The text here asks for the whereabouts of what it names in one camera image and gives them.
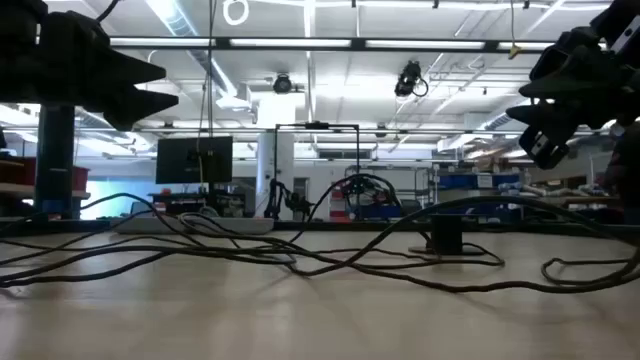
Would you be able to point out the wooden workbench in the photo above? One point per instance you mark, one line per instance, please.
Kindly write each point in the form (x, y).
(575, 201)

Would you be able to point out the red shelf bin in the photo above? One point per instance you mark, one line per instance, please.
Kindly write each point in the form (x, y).
(81, 179)
(15, 172)

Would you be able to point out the overhead beam with light strips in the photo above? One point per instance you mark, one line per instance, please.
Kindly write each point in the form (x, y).
(357, 44)

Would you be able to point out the black aluminium table frame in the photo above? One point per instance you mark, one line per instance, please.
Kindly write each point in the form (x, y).
(350, 226)

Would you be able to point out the black upright column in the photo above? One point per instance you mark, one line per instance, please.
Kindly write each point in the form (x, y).
(55, 160)

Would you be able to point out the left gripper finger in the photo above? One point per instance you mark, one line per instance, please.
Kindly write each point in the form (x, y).
(135, 70)
(135, 107)

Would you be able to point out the grey blue bench robot arm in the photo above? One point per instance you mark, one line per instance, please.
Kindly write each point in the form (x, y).
(575, 191)
(515, 189)

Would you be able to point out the thin black rig frame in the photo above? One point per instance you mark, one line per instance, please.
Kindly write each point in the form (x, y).
(316, 125)

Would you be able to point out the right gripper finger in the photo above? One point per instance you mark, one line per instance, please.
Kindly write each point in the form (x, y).
(555, 115)
(565, 87)

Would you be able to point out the blue storage bin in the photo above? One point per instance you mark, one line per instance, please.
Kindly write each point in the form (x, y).
(457, 181)
(506, 180)

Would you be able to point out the yellow hanging connector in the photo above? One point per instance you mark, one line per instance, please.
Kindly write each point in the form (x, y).
(515, 50)

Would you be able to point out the black background robot arm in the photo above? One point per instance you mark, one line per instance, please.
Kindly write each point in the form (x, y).
(370, 192)
(290, 200)

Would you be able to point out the black computer monitor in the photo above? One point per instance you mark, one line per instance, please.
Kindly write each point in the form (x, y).
(192, 160)

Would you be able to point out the white building pillar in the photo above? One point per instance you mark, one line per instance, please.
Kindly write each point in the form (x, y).
(265, 165)

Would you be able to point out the grey plastic tool case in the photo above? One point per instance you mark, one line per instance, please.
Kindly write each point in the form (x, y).
(150, 225)

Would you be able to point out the black round ceiling camera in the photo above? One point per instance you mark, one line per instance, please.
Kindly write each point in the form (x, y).
(282, 84)

